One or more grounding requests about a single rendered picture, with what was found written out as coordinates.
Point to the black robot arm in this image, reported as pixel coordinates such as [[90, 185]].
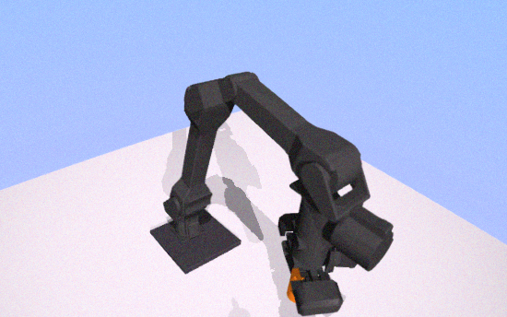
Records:
[[323, 161]]

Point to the orange knob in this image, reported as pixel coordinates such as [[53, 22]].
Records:
[[295, 275]]

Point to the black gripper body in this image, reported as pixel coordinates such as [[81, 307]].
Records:
[[316, 294]]

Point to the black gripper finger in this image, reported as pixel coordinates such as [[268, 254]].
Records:
[[294, 284], [287, 254]]

